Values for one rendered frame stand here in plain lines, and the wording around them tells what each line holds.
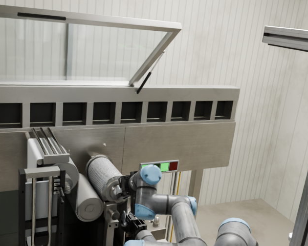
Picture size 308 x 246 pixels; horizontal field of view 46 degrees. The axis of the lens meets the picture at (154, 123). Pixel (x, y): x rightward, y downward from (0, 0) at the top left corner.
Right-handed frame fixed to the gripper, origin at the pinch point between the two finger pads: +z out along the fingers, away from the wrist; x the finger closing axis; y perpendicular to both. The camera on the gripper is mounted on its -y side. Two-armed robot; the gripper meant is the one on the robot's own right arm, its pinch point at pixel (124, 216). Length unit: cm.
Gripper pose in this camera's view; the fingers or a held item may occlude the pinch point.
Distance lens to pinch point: 180.4
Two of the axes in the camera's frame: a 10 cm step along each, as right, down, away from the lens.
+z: -4.4, -3.0, 8.5
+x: -8.9, 0.3, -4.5
